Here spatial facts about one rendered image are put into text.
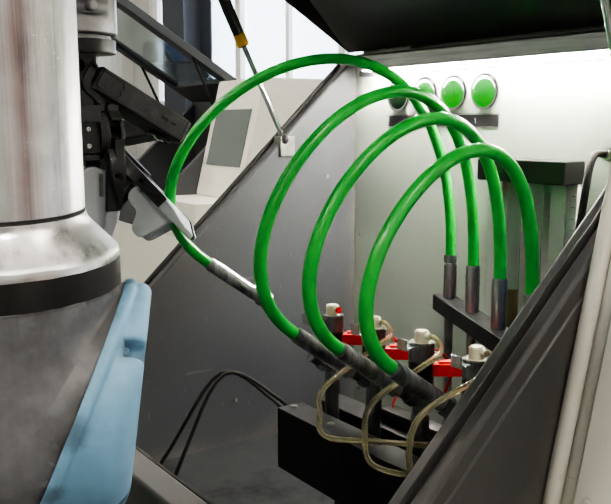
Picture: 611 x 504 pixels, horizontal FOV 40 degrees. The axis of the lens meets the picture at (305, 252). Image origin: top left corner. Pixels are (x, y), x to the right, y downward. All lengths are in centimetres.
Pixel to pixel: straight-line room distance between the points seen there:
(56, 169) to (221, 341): 97
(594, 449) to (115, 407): 49
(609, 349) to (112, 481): 49
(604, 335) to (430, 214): 57
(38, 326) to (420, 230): 100
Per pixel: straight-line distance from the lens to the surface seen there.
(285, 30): 684
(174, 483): 96
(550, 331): 77
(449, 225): 115
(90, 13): 84
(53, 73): 38
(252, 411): 139
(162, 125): 87
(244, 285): 108
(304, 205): 138
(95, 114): 83
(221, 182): 411
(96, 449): 38
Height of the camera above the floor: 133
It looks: 9 degrees down
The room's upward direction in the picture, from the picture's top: straight up
